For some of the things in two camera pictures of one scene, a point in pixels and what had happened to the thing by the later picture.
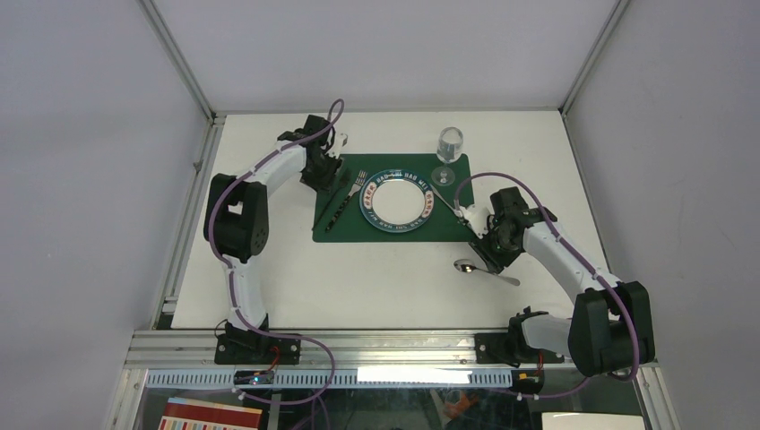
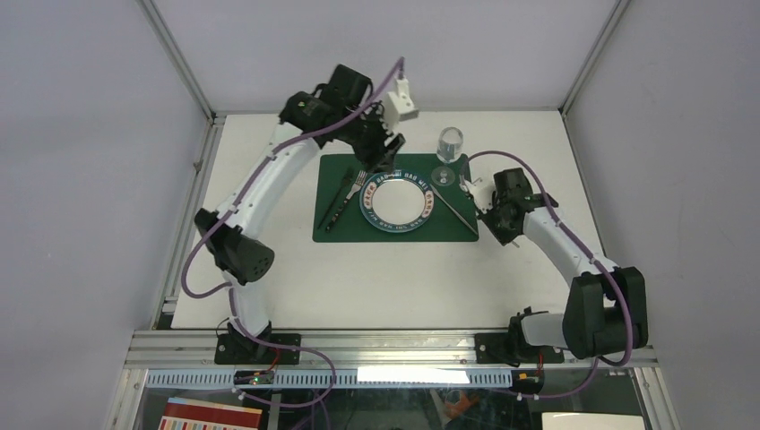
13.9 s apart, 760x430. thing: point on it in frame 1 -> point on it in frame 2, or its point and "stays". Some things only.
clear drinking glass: x=449 y=150 stays
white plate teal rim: x=396 y=201 stays
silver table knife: x=461 y=222 stays
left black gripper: x=322 y=184 -> x=380 y=158
